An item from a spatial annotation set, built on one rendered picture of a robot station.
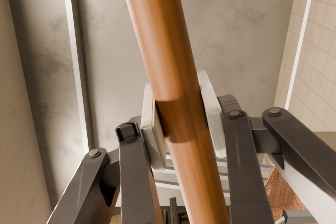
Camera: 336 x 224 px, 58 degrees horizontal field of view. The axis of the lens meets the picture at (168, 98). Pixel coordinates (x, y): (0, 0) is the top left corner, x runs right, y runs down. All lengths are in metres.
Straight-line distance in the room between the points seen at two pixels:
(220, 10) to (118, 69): 1.38
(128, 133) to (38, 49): 3.76
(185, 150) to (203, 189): 0.03
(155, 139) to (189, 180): 0.06
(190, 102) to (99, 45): 3.52
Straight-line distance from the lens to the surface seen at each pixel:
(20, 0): 3.83
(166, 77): 0.17
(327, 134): 2.36
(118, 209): 2.31
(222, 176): 4.03
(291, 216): 1.50
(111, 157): 0.16
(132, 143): 0.15
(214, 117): 0.16
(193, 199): 0.22
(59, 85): 3.99
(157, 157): 0.17
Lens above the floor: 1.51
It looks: 2 degrees down
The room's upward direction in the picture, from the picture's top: 90 degrees counter-clockwise
